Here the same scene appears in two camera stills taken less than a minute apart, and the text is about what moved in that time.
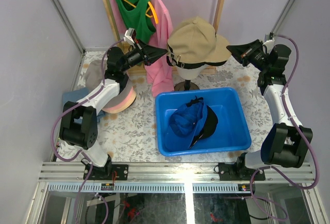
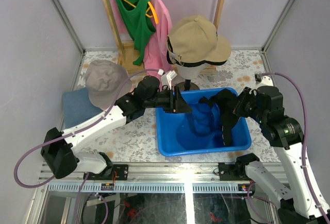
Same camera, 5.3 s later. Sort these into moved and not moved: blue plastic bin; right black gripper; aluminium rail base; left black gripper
Moved: left black gripper; right black gripper
Not moved: aluminium rail base; blue plastic bin
